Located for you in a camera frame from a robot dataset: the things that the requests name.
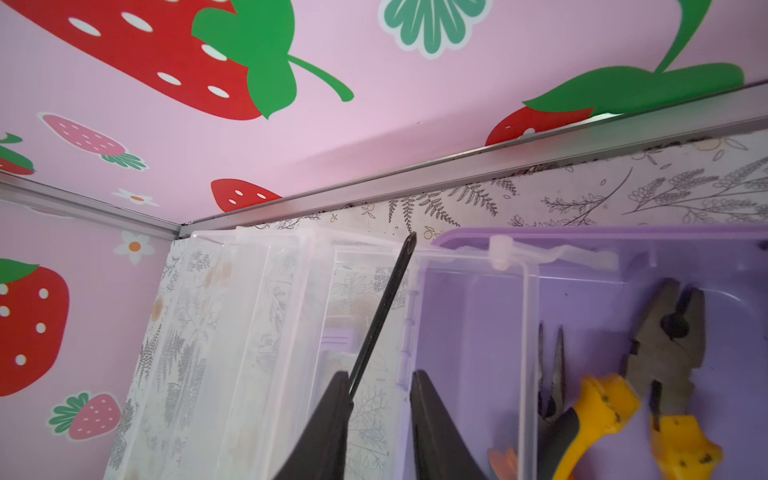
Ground large orange handled screwdriver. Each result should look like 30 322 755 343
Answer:
349 233 417 400

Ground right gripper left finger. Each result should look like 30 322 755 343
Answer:
274 371 354 480

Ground purple plastic tool box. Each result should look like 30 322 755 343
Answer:
106 227 767 479

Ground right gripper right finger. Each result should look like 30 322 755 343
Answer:
410 370 486 480

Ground orange handled needle-nose pliers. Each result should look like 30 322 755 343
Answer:
487 322 568 480

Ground yellow handled combination pliers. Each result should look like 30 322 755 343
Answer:
536 279 723 479

